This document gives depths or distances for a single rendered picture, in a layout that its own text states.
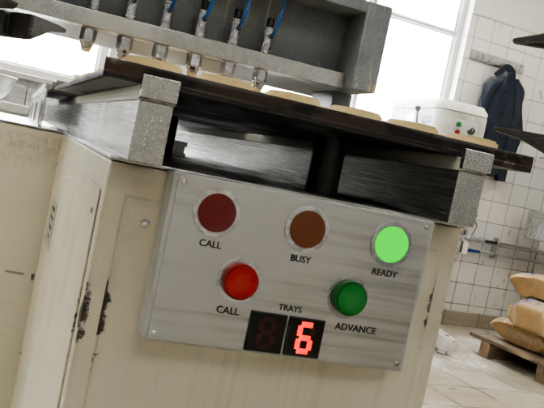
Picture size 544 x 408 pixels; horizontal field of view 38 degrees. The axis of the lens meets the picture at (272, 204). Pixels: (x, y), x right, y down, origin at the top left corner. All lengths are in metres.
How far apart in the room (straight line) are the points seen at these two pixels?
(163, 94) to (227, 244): 0.13
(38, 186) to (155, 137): 0.73
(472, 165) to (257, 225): 0.20
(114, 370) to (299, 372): 0.17
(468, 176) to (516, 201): 5.20
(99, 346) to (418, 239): 0.29
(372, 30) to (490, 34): 4.25
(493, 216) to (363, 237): 5.14
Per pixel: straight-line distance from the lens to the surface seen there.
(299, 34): 1.53
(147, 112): 0.63
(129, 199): 0.67
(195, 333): 0.67
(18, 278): 1.38
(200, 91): 0.64
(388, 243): 0.70
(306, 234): 0.67
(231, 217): 0.65
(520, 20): 5.88
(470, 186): 0.74
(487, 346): 4.84
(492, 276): 5.91
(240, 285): 0.66
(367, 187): 0.89
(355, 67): 1.47
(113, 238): 0.67
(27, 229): 1.36
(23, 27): 0.69
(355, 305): 0.69
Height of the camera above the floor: 0.86
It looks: 3 degrees down
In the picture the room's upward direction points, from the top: 12 degrees clockwise
